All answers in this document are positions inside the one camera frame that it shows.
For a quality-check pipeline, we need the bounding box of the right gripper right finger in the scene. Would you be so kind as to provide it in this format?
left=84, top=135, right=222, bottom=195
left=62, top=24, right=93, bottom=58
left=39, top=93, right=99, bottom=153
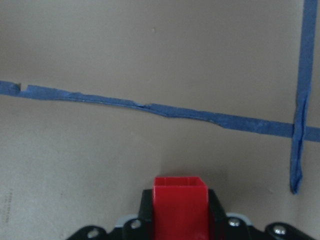
left=208, top=189, right=227, bottom=225

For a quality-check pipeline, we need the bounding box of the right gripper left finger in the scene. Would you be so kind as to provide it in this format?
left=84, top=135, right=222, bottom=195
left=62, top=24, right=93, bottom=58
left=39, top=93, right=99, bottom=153
left=138, top=189, right=153, bottom=225

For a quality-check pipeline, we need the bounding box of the red toy block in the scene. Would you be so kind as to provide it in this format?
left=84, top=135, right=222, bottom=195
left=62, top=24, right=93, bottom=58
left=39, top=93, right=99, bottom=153
left=152, top=176, right=210, bottom=240

